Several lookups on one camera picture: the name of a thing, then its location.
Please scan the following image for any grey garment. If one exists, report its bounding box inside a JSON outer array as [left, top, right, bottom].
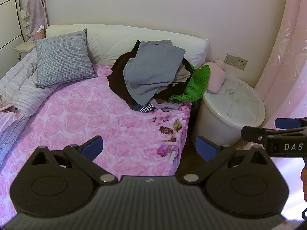
[[124, 40, 185, 105]]

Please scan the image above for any person's right hand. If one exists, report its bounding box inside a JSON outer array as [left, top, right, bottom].
[[301, 166, 307, 201]]

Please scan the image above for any pink curtain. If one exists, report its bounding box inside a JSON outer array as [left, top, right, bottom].
[[255, 0, 306, 129]]

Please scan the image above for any white round plastic bin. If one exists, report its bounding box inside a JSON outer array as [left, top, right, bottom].
[[192, 75, 265, 145]]

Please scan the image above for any pink rose bed blanket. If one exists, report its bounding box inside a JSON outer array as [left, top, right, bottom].
[[1, 65, 191, 223]]

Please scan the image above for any green knitted garment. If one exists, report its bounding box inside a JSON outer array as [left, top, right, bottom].
[[170, 64, 210, 102]]

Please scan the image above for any pink plush toy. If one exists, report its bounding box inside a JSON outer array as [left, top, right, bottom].
[[205, 60, 226, 94]]

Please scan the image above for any striped navy garment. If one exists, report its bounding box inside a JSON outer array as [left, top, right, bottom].
[[140, 103, 154, 113]]

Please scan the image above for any dark brown garment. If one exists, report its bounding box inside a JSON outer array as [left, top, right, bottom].
[[107, 40, 193, 112]]

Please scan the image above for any beige garment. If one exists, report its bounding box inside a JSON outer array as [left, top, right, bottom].
[[172, 64, 191, 84]]

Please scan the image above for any lilac striped duvet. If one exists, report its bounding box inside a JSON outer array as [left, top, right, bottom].
[[1, 49, 58, 169]]

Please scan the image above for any grey checked pillow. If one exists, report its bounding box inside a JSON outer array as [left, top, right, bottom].
[[35, 29, 97, 88]]

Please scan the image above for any long white pillow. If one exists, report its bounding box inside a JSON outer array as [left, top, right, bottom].
[[45, 23, 210, 69]]

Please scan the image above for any white bedside table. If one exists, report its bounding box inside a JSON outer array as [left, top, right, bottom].
[[14, 42, 35, 60]]

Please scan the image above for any white wardrobe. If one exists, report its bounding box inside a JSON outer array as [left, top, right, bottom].
[[0, 0, 23, 77]]

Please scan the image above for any lilac hanging towel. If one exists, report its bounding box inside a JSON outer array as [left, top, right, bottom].
[[26, 0, 48, 36]]

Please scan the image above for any wall socket plate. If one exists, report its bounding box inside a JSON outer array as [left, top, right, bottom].
[[224, 53, 248, 70]]

